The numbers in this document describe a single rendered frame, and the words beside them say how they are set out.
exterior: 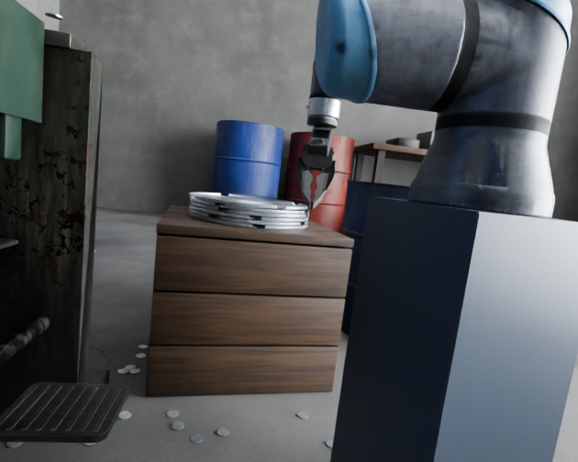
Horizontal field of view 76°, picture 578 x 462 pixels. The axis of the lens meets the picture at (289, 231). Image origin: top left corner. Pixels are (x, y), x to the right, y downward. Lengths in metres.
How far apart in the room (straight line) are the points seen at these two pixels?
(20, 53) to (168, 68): 3.29
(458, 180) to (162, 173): 3.51
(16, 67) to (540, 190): 0.65
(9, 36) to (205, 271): 0.46
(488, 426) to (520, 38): 0.38
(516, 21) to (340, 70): 0.17
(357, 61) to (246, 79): 3.46
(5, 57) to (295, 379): 0.74
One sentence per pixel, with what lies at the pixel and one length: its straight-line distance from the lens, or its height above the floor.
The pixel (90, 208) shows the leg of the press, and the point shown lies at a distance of 0.72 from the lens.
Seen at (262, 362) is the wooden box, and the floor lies 0.07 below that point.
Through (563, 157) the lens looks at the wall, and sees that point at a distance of 5.13.
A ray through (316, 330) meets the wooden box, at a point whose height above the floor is 0.15.
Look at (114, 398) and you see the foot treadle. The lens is 0.56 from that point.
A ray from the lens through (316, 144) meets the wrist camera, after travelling 0.81.
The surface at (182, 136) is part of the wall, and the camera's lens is 3.79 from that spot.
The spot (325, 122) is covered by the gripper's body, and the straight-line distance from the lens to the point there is 0.89.
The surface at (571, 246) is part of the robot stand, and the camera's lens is 0.47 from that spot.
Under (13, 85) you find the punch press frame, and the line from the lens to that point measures 0.64.
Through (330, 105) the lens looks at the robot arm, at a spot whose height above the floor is 0.64.
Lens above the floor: 0.46
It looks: 8 degrees down
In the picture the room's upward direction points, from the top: 7 degrees clockwise
